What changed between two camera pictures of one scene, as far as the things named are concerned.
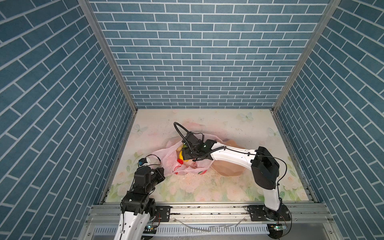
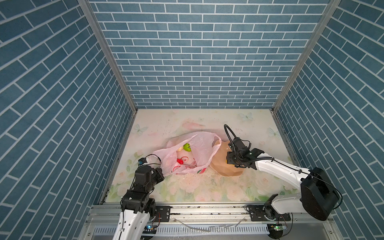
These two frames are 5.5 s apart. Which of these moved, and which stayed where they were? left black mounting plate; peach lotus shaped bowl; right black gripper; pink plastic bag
Moved: right black gripper
Stayed: pink plastic bag; peach lotus shaped bowl; left black mounting plate
